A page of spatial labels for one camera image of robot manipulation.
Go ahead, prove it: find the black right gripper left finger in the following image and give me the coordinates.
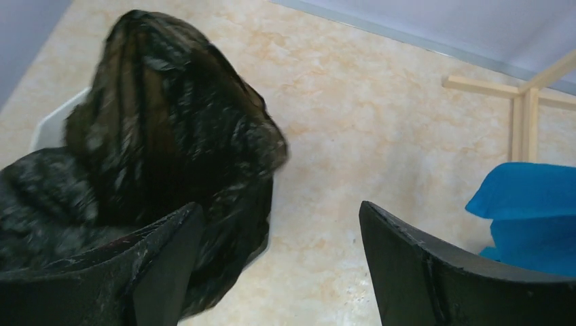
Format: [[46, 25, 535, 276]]
[[1, 203, 204, 325]]

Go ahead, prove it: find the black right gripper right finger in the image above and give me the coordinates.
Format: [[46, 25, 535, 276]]
[[359, 201, 575, 325]]

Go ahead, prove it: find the blue t-shirt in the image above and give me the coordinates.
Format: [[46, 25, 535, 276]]
[[465, 162, 575, 276]]

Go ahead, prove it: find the black plastic trash bag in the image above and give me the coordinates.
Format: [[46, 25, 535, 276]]
[[1, 10, 289, 322]]

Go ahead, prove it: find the wooden clothes rack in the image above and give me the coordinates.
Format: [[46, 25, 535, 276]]
[[442, 50, 575, 162]]

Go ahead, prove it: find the white translucent trash bin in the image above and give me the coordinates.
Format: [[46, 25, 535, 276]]
[[29, 87, 90, 152]]

